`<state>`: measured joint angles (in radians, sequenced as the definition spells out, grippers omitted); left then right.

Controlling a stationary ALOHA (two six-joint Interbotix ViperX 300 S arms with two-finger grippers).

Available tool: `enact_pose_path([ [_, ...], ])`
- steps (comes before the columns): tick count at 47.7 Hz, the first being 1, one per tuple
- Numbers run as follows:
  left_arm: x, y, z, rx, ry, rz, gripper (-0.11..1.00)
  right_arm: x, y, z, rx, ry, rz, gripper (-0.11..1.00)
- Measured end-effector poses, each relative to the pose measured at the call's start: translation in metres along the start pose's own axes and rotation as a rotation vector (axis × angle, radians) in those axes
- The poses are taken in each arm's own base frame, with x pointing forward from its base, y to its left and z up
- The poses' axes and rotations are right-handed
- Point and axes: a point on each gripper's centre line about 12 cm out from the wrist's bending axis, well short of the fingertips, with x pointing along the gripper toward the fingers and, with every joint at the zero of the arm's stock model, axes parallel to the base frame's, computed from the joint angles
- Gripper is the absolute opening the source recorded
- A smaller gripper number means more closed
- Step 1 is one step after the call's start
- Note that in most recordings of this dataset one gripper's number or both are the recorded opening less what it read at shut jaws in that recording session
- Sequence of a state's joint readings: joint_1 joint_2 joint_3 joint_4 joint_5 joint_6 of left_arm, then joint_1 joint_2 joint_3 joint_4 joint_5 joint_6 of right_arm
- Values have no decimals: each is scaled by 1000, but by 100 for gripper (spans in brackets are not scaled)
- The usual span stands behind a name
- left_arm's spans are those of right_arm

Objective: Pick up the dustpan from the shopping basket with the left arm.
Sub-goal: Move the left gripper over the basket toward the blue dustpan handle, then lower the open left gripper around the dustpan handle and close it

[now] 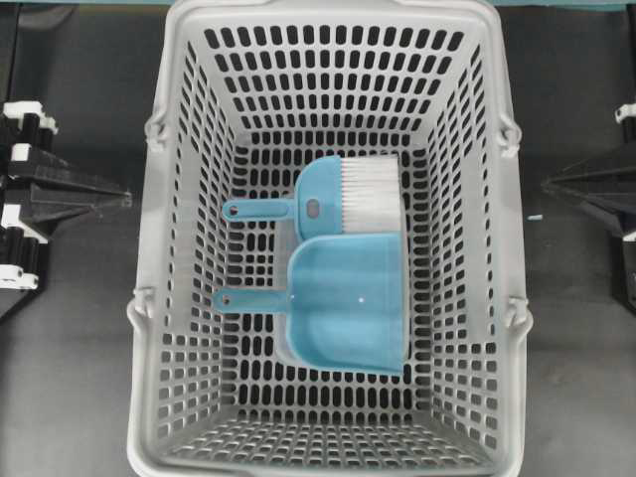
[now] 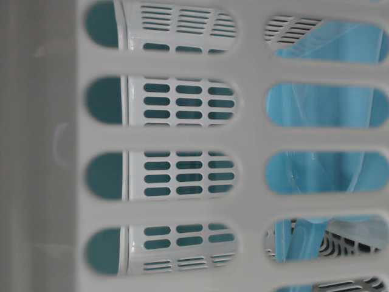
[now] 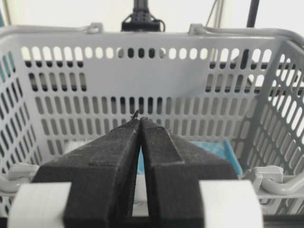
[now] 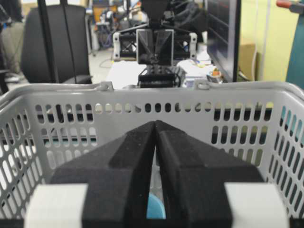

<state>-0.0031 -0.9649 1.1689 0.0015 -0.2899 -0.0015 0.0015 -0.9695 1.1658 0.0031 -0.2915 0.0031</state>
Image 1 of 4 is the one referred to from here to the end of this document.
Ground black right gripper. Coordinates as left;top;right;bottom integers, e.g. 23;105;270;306
542;102;635;303

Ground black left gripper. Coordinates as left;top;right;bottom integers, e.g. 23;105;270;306
1;100;132;289

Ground grey plastic shopping basket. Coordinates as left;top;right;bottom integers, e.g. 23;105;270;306
127;1;533;476

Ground blue plastic dustpan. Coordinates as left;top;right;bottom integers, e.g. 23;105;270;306
212;233;408;375

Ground blue brush white bristles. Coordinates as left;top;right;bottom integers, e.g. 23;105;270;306
222;155;401;241

